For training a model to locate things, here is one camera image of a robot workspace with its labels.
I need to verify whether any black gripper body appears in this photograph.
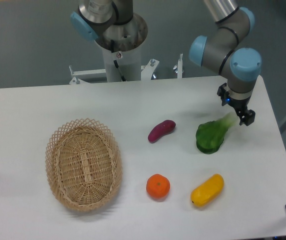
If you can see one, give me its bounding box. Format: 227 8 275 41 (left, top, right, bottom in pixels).
224 90 251 112

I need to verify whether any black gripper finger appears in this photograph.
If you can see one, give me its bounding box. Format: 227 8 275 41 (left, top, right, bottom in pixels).
235 107 256 126
217 83 230 106

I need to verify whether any green bok choy vegetable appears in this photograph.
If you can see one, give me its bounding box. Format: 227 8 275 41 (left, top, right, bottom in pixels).
195 112 238 155

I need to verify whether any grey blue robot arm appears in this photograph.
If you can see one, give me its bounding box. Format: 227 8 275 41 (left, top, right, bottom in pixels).
70 0 262 126

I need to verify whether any purple sweet potato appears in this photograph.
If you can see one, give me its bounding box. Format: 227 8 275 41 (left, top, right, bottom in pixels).
147 119 176 143

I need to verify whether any yellow mango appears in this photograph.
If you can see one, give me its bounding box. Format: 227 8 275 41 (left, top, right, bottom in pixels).
190 174 225 208

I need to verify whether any orange tangerine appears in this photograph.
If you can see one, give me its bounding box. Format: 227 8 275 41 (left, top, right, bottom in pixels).
145 173 171 199

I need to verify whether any woven wicker basket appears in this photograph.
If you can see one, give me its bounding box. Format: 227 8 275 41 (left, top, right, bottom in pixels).
45 118 123 212

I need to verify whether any white metal base frame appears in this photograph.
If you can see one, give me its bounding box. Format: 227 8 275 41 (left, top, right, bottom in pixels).
69 53 184 85

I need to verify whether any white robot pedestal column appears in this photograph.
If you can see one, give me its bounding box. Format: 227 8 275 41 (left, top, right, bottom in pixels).
94 12 149 83

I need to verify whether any black cable on pedestal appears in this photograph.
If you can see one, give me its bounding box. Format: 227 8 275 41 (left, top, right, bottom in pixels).
110 39 128 82

